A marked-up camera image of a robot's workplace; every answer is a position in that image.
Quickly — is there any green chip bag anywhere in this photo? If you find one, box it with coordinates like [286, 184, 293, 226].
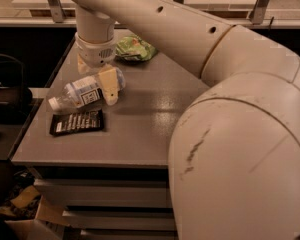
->
[116, 34, 157, 62]

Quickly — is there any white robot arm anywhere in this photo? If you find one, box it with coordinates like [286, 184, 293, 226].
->
[72, 0, 300, 240]

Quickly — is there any grey drawer cabinet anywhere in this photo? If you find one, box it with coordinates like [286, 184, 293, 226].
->
[10, 28, 211, 240]

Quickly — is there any black chair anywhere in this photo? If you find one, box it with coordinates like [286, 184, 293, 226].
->
[0, 53, 33, 125]

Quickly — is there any cardboard box left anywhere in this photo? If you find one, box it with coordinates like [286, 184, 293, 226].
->
[6, 197, 69, 240]

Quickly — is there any clear blue plastic bottle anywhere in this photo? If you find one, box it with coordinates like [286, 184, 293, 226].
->
[48, 67, 126, 112]

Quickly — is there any black rxbar chocolate wrapper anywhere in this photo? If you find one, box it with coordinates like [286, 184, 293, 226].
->
[49, 109, 104, 136]

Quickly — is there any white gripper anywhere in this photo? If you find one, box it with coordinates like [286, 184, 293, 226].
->
[75, 34, 119, 105]

